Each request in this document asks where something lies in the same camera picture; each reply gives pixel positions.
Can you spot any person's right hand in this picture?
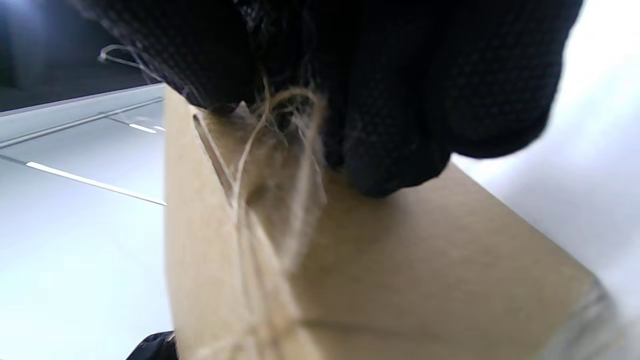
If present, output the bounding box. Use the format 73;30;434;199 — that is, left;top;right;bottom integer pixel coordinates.
75;0;583;197

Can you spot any person's left hand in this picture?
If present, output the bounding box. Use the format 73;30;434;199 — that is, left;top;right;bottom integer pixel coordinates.
125;331;178;360

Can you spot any thin jute twine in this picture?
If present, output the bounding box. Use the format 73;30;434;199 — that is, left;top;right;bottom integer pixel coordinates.
97;45;331;360

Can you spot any brown cardboard box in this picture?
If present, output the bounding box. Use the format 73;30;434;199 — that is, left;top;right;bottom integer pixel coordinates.
164;85;618;360

